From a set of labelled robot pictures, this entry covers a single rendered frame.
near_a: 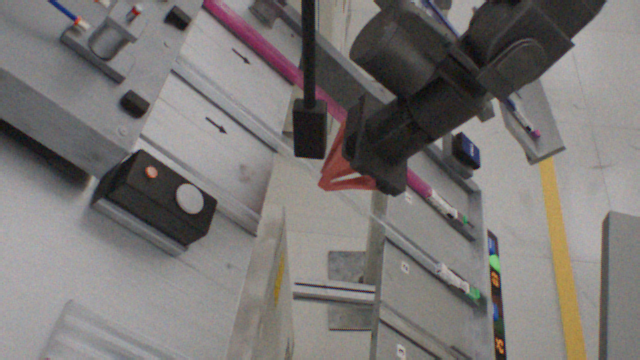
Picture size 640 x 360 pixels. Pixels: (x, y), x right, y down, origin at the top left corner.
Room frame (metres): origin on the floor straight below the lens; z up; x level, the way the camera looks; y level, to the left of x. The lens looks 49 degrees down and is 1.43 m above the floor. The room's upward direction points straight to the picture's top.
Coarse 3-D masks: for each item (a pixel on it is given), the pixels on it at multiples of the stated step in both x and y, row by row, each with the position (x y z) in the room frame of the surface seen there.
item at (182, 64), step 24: (192, 72) 0.44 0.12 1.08; (216, 96) 0.44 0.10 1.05; (240, 120) 0.44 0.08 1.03; (264, 120) 0.45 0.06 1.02; (288, 144) 0.44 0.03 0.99; (312, 168) 0.43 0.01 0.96; (336, 192) 0.42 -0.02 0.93; (384, 216) 0.43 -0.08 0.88; (408, 240) 0.42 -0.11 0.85; (432, 264) 0.41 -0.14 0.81
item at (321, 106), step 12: (300, 108) 0.29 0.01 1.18; (324, 108) 0.29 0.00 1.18; (300, 120) 0.28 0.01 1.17; (312, 120) 0.28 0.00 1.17; (324, 120) 0.28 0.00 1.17; (300, 132) 0.28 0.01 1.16; (312, 132) 0.28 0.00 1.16; (324, 132) 0.28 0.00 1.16; (300, 144) 0.28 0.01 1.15; (312, 144) 0.28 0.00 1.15; (324, 144) 0.28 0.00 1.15; (300, 156) 0.28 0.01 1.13; (312, 156) 0.28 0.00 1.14; (324, 156) 0.28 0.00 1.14
